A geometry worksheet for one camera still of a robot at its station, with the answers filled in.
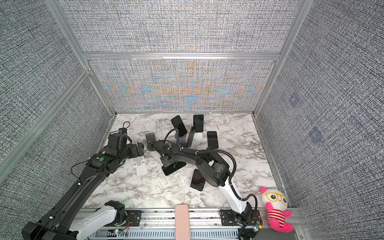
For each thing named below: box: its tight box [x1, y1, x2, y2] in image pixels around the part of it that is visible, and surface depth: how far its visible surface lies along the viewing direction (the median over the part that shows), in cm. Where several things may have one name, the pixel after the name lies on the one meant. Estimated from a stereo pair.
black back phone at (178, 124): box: [171, 115, 188, 137], surface depth 102 cm
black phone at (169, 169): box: [161, 161, 187, 176], surface depth 89 cm
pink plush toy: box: [260, 186, 294, 233], surface depth 73 cm
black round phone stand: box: [145, 133, 156, 151], surface depth 96 cm
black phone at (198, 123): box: [193, 114, 204, 133], surface depth 104 cm
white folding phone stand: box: [131, 155, 148, 176], surface depth 90 cm
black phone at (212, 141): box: [207, 131, 219, 149], surface depth 106 cm
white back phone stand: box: [193, 132, 203, 139], surface depth 106 cm
